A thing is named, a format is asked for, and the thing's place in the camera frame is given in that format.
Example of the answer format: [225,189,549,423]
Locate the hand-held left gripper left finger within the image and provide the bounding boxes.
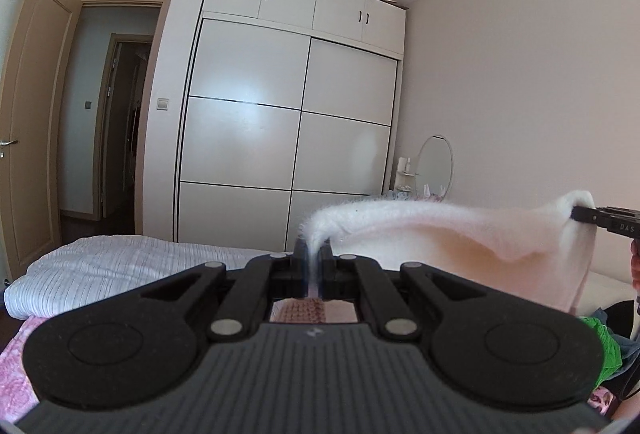
[141,238,312,356]

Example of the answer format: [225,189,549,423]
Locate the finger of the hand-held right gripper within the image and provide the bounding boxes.
[570,205,640,222]

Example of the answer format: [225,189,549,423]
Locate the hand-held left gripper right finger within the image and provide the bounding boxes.
[320,241,494,350]

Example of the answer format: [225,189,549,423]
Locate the white fluffy garment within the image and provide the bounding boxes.
[302,190,597,315]

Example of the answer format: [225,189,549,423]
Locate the green cloth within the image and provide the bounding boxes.
[575,314,623,386]

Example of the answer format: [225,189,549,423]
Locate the round mirror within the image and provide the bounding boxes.
[415,135,455,201]

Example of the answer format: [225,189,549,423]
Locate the white wardrobe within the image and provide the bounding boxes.
[172,0,407,260]

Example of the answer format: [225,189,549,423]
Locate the white striped quilt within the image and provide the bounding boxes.
[4,235,283,320]

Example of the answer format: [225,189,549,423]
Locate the pink floral blanket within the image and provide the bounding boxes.
[0,299,362,421]

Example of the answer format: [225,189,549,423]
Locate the brown wooden door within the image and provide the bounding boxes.
[0,0,83,283]

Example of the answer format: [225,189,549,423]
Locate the brown door frame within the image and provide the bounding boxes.
[79,0,173,236]

